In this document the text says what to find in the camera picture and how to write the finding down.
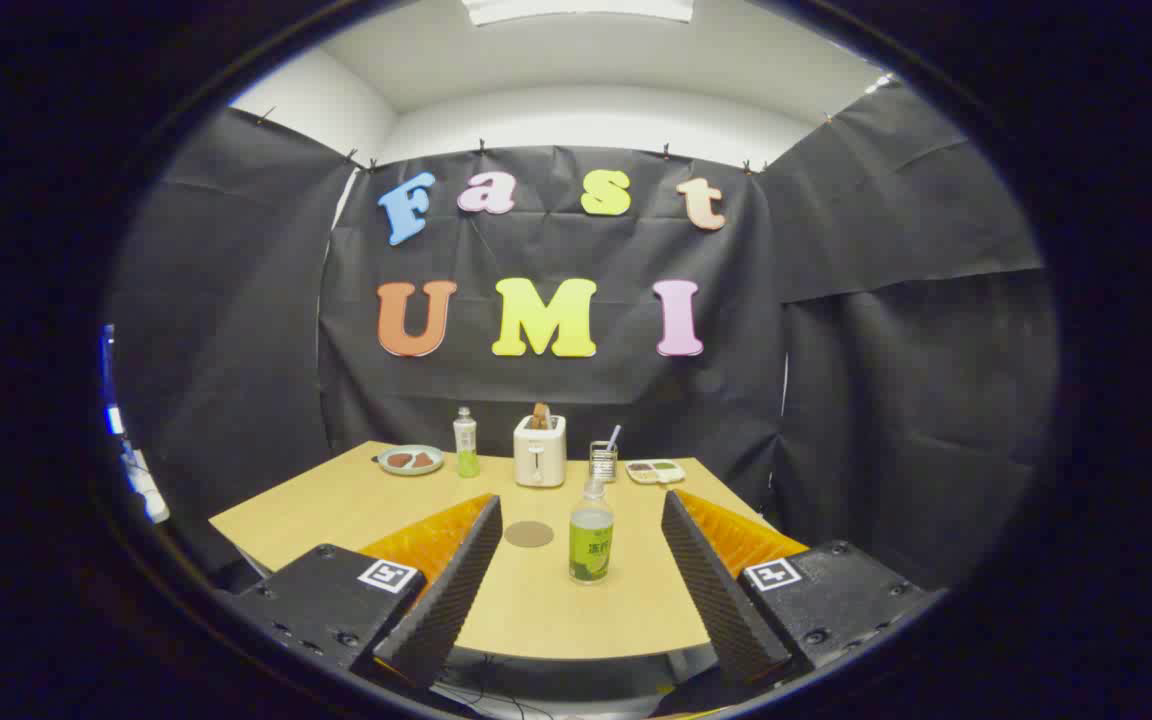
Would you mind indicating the white toaster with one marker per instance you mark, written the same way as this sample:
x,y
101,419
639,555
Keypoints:
x,y
539,458

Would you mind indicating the wooden table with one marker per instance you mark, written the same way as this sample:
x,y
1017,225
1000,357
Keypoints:
x,y
556,620

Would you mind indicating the brown bread slice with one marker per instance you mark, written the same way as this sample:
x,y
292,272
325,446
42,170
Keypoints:
x,y
541,416

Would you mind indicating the slim capped green drink bottle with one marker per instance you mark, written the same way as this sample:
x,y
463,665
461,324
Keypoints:
x,y
466,445

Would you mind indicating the pale drinking straw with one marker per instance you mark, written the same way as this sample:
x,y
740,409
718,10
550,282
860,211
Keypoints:
x,y
614,437

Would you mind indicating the pale green plate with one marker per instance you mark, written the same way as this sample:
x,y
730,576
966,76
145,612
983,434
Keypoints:
x,y
406,470

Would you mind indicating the green label juice bottle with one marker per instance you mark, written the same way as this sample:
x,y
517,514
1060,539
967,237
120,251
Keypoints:
x,y
591,548

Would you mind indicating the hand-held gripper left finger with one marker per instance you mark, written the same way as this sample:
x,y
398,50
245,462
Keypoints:
x,y
451,595

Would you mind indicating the white and blue equipment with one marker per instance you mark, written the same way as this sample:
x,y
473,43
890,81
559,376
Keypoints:
x,y
146,490

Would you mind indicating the white divided tray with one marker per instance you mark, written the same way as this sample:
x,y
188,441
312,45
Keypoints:
x,y
655,473

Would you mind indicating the black backdrop cloth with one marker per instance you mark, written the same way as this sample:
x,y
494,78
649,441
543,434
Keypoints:
x,y
856,400

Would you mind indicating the ceiling light panel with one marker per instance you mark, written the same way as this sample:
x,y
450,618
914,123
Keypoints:
x,y
576,8

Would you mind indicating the round brown coaster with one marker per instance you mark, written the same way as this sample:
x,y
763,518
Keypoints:
x,y
529,534

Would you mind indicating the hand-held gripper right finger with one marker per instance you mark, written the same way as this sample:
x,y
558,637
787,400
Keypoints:
x,y
711,595

